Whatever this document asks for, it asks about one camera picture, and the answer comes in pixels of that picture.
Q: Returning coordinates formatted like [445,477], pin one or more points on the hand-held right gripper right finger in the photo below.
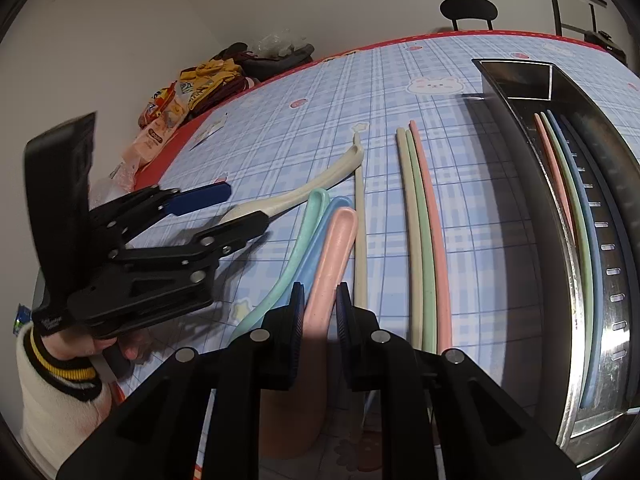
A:
[345,330]

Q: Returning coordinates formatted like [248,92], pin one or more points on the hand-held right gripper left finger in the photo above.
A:
[295,330]

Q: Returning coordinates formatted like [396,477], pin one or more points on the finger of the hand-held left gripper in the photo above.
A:
[200,195]
[245,222]

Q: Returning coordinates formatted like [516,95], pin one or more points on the green spoon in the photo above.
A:
[312,210]

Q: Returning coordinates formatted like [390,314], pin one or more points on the pink spoon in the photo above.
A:
[330,260]

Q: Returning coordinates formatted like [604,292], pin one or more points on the white spoon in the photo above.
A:
[310,187]

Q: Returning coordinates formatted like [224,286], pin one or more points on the blue spoon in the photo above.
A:
[325,230]

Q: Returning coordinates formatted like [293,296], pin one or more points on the green chopstick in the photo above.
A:
[570,185]
[422,240]

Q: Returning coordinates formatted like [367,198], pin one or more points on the blue chopstick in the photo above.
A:
[585,160]
[592,260]

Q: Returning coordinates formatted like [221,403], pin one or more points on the perforated steel utensil tray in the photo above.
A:
[615,210]

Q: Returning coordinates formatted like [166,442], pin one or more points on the person's left forearm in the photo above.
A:
[50,410]

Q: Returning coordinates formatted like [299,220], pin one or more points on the person's left hand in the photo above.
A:
[75,347]

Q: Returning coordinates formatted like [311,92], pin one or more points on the small white packet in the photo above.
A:
[210,130]

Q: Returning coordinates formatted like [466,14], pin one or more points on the pink packet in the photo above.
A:
[147,142]

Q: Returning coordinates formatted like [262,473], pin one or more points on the orange snack bag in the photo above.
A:
[160,102]

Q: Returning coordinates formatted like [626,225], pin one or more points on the grey stool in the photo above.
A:
[280,62]

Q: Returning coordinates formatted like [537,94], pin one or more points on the crumpled clear plastic bag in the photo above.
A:
[280,45]

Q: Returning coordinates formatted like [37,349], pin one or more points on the blue plaid tablecloth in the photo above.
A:
[450,85]

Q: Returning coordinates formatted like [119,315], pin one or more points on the black round-back chair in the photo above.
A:
[467,10]

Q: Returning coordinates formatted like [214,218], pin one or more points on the black rice cooker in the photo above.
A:
[605,42]

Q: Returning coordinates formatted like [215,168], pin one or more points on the metal frame chair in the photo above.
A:
[557,10]

